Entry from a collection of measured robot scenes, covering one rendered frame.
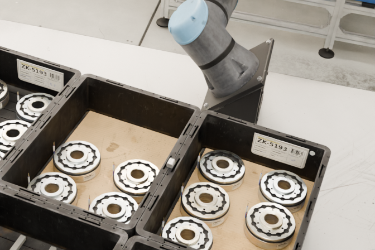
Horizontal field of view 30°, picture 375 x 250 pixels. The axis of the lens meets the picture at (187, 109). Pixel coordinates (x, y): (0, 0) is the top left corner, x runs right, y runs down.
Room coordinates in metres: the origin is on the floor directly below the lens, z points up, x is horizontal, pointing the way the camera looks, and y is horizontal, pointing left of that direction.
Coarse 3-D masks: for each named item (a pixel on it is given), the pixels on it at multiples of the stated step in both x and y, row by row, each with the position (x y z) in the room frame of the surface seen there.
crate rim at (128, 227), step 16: (80, 80) 1.26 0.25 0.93; (96, 80) 1.28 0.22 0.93; (112, 80) 1.28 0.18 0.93; (64, 96) 1.20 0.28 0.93; (160, 96) 1.24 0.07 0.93; (176, 144) 1.09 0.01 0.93; (16, 160) 0.98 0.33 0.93; (0, 176) 0.93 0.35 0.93; (160, 176) 0.98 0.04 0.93; (32, 192) 0.90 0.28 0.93; (64, 208) 0.87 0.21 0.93; (80, 208) 0.88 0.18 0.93; (144, 208) 0.90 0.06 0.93; (112, 224) 0.85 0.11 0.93; (128, 224) 0.85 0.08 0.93
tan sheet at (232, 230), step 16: (192, 176) 1.10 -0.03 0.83; (256, 176) 1.12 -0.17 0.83; (240, 192) 1.06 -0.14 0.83; (256, 192) 1.07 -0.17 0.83; (176, 208) 1.00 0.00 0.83; (240, 208) 1.02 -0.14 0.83; (304, 208) 1.04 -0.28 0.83; (224, 224) 0.97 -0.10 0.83; (240, 224) 0.97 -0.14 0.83; (224, 240) 0.93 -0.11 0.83; (240, 240) 0.93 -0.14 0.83
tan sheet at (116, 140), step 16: (80, 128) 1.21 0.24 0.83; (96, 128) 1.22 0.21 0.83; (112, 128) 1.22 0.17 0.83; (128, 128) 1.23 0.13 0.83; (144, 128) 1.24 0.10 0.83; (96, 144) 1.16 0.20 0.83; (112, 144) 1.17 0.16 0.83; (128, 144) 1.18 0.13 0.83; (144, 144) 1.18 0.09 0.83; (160, 144) 1.19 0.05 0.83; (112, 160) 1.12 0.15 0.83; (160, 160) 1.13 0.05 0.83; (96, 176) 1.06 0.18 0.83; (112, 176) 1.07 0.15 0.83; (80, 192) 1.01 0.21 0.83; (96, 192) 1.02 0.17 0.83
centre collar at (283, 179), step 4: (276, 180) 1.08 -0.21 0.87; (280, 180) 1.08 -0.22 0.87; (284, 180) 1.08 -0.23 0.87; (288, 180) 1.08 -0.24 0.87; (276, 184) 1.06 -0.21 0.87; (292, 184) 1.07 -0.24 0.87; (276, 188) 1.05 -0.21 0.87; (292, 188) 1.06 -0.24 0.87; (280, 192) 1.04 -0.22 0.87; (284, 192) 1.04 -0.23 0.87; (288, 192) 1.05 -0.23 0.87; (292, 192) 1.05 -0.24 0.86
